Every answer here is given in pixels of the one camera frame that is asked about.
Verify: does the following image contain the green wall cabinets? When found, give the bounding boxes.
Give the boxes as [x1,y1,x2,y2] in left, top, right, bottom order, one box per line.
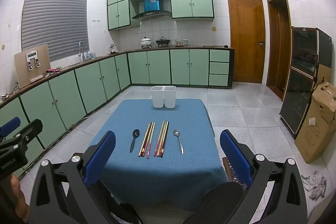
[107,0,215,31]

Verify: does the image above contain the large cardboard box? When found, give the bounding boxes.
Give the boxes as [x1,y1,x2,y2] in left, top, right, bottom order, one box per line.
[294,81,336,164]

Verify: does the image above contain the flat cardboard sheet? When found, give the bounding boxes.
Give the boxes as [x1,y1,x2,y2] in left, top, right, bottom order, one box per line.
[316,64,332,88]

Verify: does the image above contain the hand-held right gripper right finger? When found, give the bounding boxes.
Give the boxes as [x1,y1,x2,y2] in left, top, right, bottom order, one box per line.
[220,130,309,224]

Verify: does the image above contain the black glass-front cabinet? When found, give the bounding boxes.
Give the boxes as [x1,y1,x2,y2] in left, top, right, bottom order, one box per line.
[279,27,332,138]

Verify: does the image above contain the person's left hand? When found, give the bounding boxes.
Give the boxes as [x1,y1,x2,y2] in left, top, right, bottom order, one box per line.
[8,175,29,223]

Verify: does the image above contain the blue tablecloth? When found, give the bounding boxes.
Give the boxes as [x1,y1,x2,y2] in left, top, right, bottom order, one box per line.
[87,99,229,214]

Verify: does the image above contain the range hood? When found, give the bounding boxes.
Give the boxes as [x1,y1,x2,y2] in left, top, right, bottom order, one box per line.
[131,0,172,22]

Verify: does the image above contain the black plastic spoon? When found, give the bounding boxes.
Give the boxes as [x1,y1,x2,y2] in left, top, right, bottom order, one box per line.
[130,129,140,153]

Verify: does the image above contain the wooden side door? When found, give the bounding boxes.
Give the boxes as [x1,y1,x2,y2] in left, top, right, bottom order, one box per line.
[266,0,292,101]

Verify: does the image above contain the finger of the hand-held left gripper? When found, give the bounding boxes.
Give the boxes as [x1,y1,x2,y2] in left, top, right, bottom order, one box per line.
[14,119,43,147]
[0,117,21,136]

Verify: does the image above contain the green base cabinets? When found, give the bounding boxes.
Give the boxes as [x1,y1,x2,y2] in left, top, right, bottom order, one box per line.
[0,47,235,180]

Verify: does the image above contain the dark brown chopstick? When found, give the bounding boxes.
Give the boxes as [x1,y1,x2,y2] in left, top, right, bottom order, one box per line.
[141,122,152,157]
[159,121,167,157]
[144,122,153,157]

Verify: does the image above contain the crumpled floor rag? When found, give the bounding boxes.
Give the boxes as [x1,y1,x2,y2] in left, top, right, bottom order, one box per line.
[301,170,328,201]

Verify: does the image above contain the light wooden chopstick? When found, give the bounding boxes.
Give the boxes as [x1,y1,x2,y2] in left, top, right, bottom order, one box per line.
[162,121,170,156]
[139,122,151,156]

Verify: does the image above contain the grey window blind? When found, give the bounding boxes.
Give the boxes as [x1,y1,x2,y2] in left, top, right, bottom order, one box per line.
[21,0,88,62]

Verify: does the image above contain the metal bracket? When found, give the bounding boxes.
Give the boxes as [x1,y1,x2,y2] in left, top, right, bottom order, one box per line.
[26,51,40,71]

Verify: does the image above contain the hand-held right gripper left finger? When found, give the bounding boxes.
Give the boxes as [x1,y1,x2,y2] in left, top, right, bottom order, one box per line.
[28,131,116,224]

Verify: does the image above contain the wooden cutting board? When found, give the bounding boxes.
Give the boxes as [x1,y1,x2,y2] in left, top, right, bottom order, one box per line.
[14,44,51,89]

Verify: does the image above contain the metal spoon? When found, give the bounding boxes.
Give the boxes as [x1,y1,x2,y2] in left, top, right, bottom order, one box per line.
[173,129,184,155]

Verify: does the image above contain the black wok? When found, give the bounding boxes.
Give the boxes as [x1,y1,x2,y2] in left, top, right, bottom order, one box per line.
[156,36,170,47]

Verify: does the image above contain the red patterned chopstick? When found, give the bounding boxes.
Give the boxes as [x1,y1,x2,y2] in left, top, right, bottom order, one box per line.
[157,121,166,157]
[154,121,164,157]
[147,122,155,159]

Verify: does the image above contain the metal faucet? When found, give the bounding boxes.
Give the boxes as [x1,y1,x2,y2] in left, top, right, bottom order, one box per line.
[78,41,87,62]

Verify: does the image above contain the white plastic utensil holder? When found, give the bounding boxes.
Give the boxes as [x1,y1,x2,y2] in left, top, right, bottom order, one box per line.
[150,85,176,109]

